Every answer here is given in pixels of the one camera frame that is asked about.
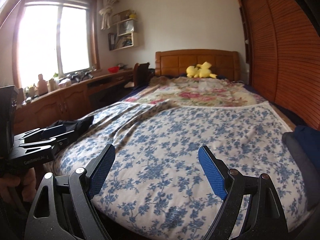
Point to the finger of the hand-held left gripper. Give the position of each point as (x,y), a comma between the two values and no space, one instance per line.
(57,140)
(55,130)

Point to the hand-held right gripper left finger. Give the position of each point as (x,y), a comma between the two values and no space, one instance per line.
(101,172)

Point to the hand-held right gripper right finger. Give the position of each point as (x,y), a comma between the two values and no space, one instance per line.
(212,172)

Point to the black buttoned coat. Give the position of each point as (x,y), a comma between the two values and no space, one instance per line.
(77,124)

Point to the person's left hand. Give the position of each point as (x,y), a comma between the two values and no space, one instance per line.
(27,185)

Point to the wooden desk cabinet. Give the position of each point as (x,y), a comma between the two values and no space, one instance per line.
(70,102)

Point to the beige bottle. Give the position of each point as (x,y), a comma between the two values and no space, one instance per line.
(42,86)

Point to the blue floral blanket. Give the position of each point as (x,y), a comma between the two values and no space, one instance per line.
(175,142)

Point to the black devices on desk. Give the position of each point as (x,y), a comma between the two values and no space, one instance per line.
(81,76)

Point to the pink floral blanket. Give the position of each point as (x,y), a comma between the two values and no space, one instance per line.
(200,92)

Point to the red bowl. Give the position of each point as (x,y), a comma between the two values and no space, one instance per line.
(114,69)

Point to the folded grey garment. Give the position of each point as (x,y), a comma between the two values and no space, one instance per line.
(300,170)

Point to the wood-framed window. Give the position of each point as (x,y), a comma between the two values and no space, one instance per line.
(55,40)

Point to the folded blue garment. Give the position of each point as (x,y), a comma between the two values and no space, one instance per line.
(308,142)

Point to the yellow plush toy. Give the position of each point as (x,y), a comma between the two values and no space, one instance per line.
(201,71)

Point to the dark wooden chair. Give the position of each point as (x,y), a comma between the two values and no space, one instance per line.
(142,73)

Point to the wooden bed headboard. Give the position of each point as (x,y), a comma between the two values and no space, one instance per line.
(172,62)

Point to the tied white curtain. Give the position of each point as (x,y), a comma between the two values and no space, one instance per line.
(107,12)

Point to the wooden slatted wardrobe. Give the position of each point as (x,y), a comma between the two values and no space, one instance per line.
(280,50)

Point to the white wall shelf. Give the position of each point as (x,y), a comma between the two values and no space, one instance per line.
(125,32)

